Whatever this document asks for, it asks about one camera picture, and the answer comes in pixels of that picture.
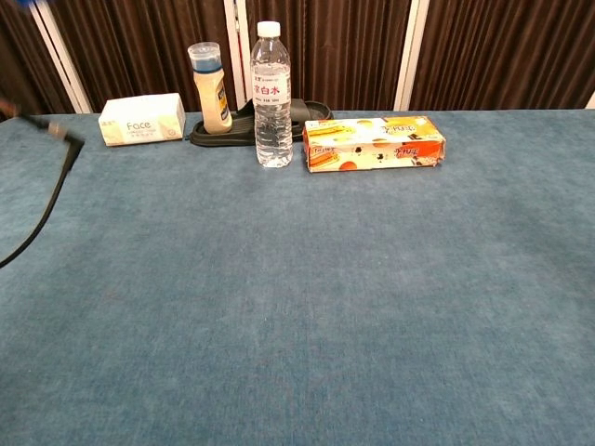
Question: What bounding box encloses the blue table cloth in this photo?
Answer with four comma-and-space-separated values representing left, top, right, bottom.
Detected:
0, 109, 595, 446

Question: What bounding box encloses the white tissue pack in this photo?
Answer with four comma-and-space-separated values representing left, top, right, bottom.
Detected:
98, 92, 187, 148

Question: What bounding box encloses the beige bottle with blue cap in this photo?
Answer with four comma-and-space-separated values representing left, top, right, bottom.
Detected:
187, 41, 233, 136

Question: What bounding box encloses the orange snack box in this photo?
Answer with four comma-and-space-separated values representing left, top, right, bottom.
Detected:
302, 114, 447, 174

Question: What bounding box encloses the black rubber slipper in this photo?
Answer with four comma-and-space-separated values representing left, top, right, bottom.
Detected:
187, 98, 335, 148

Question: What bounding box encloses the clear plastic water bottle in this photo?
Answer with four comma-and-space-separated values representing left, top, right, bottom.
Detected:
249, 20, 294, 169

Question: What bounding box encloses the brown curtain panel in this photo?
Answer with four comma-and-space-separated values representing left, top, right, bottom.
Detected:
408, 0, 595, 112
0, 0, 76, 123
245, 0, 413, 112
46, 0, 239, 113

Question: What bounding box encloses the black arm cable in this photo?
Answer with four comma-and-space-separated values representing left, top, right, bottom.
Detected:
0, 112, 86, 270

